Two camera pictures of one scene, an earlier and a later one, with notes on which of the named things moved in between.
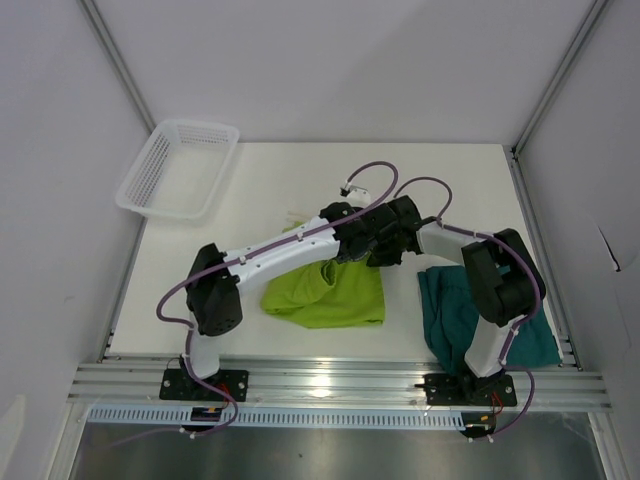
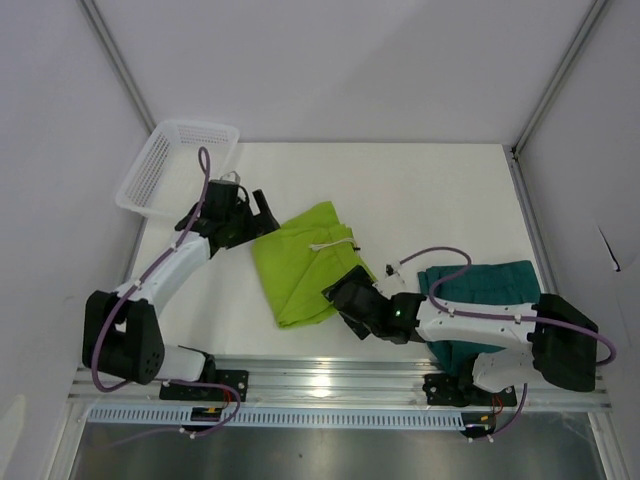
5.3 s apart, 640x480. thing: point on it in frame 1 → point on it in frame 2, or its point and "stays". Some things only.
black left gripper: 342,260 → 265,224
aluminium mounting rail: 332,386 stays
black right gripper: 380,258 → 357,274
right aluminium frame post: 593,15 stays
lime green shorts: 331,293 stays
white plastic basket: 179,171 stays
